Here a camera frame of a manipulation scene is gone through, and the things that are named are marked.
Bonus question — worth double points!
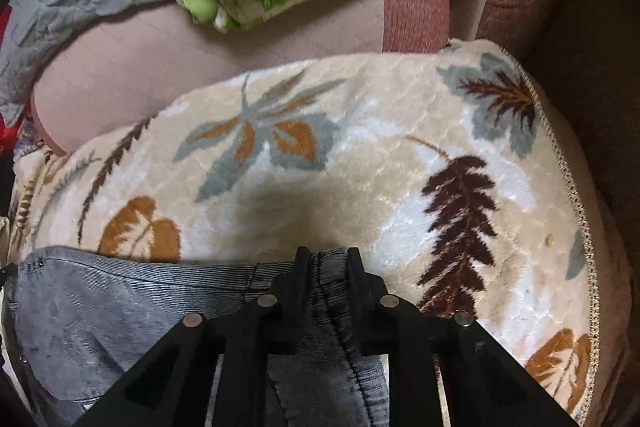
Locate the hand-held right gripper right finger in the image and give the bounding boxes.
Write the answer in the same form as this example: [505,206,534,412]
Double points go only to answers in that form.
[347,247,582,427]

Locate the pink bed sheet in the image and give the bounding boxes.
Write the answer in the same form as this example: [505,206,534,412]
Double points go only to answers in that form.
[29,0,503,156]

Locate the grey denim pants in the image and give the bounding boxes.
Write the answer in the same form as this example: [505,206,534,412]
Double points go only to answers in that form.
[12,246,392,427]

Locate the beige leaf print blanket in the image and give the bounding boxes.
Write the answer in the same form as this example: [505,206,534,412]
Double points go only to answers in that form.
[0,39,610,427]

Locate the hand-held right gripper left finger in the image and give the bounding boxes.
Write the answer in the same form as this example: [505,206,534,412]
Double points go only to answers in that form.
[74,247,314,427]

